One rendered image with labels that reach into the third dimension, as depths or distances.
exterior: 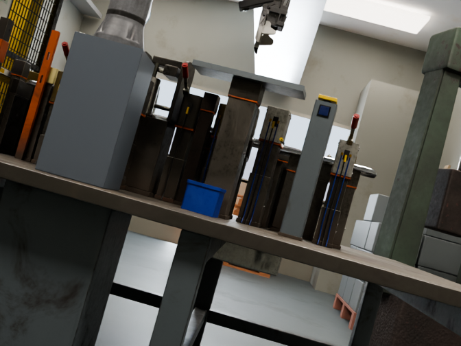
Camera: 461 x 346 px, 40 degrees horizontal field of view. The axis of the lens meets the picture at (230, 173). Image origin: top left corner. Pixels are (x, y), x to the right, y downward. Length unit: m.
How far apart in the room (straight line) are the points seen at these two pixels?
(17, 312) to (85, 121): 0.54
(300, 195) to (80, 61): 0.77
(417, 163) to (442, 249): 1.32
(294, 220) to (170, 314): 0.54
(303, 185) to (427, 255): 3.71
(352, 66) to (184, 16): 2.46
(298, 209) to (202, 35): 7.27
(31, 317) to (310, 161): 0.93
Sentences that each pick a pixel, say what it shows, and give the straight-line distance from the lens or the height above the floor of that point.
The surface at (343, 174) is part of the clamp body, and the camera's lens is 2.15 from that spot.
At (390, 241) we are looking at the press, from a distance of 4.49.
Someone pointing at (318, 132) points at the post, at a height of 1.04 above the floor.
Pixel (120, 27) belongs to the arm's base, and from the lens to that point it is 1.87.
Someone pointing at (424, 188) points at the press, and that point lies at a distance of 4.53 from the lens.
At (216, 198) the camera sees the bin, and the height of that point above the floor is 0.76.
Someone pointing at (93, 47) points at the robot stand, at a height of 1.07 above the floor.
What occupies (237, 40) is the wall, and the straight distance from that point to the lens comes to 9.08.
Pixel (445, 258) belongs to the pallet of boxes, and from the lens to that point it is 5.66.
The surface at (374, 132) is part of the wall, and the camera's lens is 8.10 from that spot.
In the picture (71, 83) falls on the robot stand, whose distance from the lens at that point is 1.83.
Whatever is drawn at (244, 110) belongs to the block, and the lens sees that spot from 2.03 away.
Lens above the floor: 0.76
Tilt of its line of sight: 3 degrees up
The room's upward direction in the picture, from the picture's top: 16 degrees clockwise
